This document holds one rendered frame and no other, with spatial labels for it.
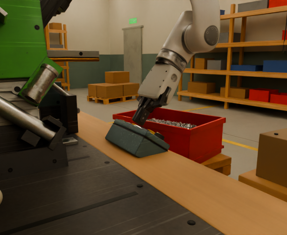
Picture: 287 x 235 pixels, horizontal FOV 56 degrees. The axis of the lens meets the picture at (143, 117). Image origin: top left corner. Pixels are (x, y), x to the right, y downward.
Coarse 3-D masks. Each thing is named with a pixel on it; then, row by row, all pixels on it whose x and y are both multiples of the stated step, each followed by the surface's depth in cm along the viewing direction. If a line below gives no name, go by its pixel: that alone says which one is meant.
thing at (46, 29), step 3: (45, 27) 329; (48, 27) 335; (45, 30) 330; (48, 30) 335; (45, 33) 331; (48, 33) 336; (45, 36) 331; (48, 36) 336; (45, 39) 332; (48, 39) 336; (48, 42) 336; (48, 45) 337; (48, 48) 337
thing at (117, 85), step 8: (112, 72) 718; (120, 72) 733; (128, 72) 752; (112, 80) 723; (120, 80) 738; (128, 80) 756; (88, 88) 711; (96, 88) 681; (104, 88) 661; (112, 88) 672; (120, 88) 692; (128, 88) 710; (136, 88) 730; (88, 96) 710; (96, 96) 689; (104, 96) 666; (112, 96) 676; (120, 96) 696; (128, 96) 712; (136, 96) 741
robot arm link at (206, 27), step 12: (192, 0) 65; (204, 0) 64; (216, 0) 66; (192, 12) 66; (204, 12) 64; (216, 12) 65; (192, 24) 66; (204, 24) 64; (216, 24) 66; (192, 36) 66; (204, 36) 65; (216, 36) 66; (192, 48) 69; (204, 48) 66
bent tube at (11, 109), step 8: (0, 8) 50; (0, 16) 52; (0, 104) 49; (8, 104) 50; (0, 112) 49; (8, 112) 49; (16, 112) 50; (24, 112) 51; (16, 120) 50; (24, 120) 51; (32, 120) 51; (40, 120) 53; (24, 128) 51; (32, 128) 51; (40, 128) 52; (48, 128) 53; (40, 136) 52; (48, 136) 53
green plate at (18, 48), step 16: (0, 0) 53; (16, 0) 55; (32, 0) 57; (16, 16) 55; (32, 16) 56; (0, 32) 53; (16, 32) 55; (32, 32) 56; (0, 48) 53; (16, 48) 54; (32, 48) 56; (0, 64) 53; (16, 64) 54; (32, 64) 56
